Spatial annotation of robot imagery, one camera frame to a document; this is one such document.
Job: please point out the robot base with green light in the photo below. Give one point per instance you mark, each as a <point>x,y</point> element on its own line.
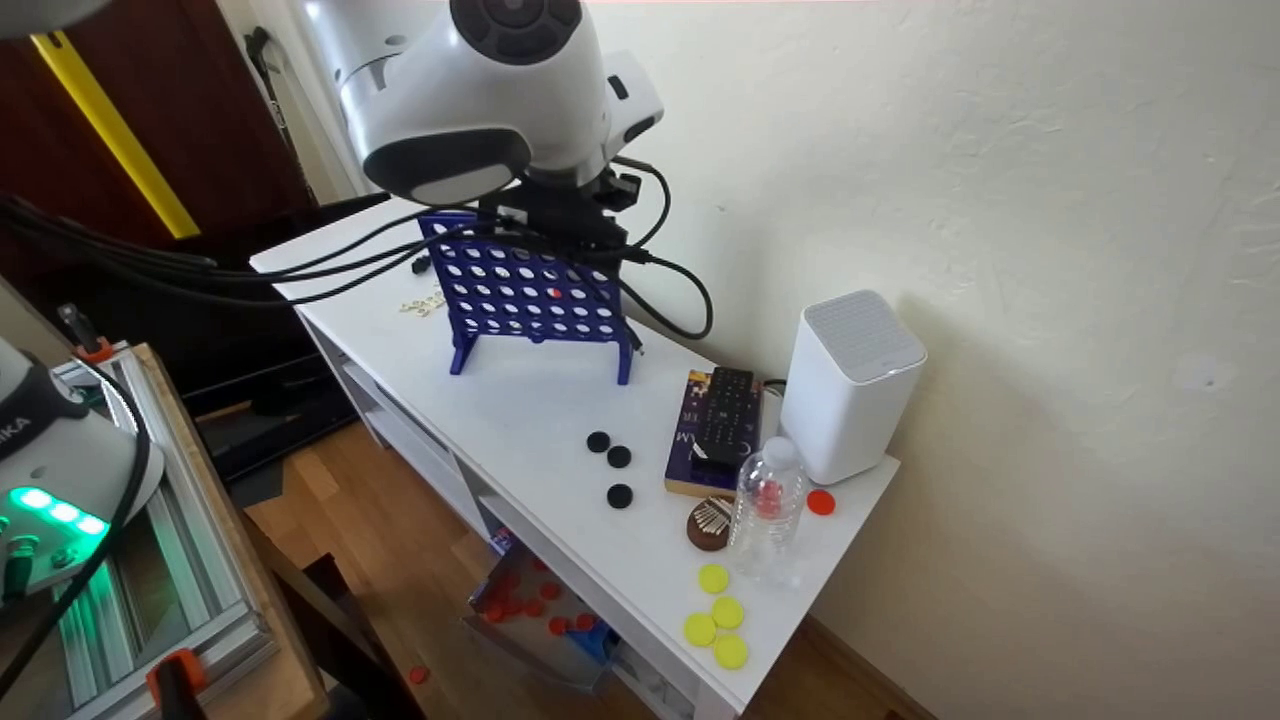
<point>54,467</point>

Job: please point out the black game disc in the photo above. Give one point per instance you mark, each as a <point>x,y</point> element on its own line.
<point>599,441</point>
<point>619,457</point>
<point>622,497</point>

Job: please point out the black low furniture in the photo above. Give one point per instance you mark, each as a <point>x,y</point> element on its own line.
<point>175,347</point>

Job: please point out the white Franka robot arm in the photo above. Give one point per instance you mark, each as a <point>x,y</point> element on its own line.
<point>465,80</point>

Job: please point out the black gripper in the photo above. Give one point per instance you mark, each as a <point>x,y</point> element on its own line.
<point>561,204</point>

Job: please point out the dark brown door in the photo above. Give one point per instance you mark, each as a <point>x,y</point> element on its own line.
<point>200,104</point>

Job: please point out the box of game pieces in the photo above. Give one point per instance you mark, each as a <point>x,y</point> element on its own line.
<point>533,613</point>

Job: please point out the blue connect four rack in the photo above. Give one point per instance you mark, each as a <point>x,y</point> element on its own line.
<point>462,348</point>

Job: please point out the black remote control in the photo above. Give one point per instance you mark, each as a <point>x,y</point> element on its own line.
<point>726,412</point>

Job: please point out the orange clamp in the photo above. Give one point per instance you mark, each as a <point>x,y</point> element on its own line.
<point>175,673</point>

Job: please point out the aluminium frame table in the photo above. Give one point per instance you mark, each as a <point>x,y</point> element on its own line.
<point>185,585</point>

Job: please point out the white shelf table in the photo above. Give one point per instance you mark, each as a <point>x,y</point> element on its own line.
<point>533,425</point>

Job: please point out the yellow game disc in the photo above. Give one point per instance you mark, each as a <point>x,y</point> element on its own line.
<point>716,583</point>
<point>730,613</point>
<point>703,631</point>
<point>730,654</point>

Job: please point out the cream letter tile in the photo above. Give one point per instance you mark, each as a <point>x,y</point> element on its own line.
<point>414,306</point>
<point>431,306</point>

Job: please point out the yellow diagonal bar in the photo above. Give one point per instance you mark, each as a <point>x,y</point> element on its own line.
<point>120,142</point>

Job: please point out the white rectangular container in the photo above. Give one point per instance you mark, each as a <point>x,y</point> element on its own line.
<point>855,386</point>

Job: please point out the brown round lid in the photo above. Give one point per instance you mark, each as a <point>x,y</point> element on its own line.
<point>711,524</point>

